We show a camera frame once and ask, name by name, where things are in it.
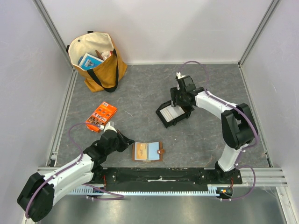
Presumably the aluminium frame rail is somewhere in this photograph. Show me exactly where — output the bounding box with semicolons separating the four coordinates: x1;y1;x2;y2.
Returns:
33;0;78;167

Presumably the orange product box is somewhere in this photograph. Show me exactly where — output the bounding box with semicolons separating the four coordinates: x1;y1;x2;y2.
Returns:
85;101;117;133

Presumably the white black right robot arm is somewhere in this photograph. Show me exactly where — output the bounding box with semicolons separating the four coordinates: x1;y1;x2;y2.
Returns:
171;72;258;184

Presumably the brown item in bag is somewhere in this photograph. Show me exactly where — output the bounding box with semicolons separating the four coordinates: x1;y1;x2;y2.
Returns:
95;50;103;60

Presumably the blue book in bag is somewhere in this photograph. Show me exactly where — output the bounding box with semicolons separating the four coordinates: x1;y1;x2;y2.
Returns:
78;53;104;70

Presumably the black card box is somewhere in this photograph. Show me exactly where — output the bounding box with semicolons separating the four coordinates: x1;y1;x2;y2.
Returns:
156;100;194;128

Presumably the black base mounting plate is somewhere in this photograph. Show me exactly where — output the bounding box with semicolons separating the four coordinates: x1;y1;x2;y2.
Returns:
92;168;242;185

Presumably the tan leather card holder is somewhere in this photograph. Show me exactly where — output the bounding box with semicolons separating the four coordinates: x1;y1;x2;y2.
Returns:
132;141;165;162

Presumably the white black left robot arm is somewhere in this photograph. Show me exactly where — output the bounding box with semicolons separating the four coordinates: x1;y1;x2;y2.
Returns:
17;129;134;222

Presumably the stack of white cards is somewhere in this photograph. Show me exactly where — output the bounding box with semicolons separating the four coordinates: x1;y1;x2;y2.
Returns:
160;105;185;122

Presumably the white slotted cable duct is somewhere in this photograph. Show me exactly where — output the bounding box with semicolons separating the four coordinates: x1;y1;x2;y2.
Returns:
69;185;231;196

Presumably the mustard yellow tote bag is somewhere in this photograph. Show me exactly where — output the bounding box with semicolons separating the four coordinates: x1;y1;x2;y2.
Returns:
66;31;127;92

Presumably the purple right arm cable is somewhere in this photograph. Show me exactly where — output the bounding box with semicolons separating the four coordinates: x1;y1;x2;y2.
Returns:
177;60;260;202

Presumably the white item in bag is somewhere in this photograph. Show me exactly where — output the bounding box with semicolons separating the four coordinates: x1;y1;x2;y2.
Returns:
101;51;113;61

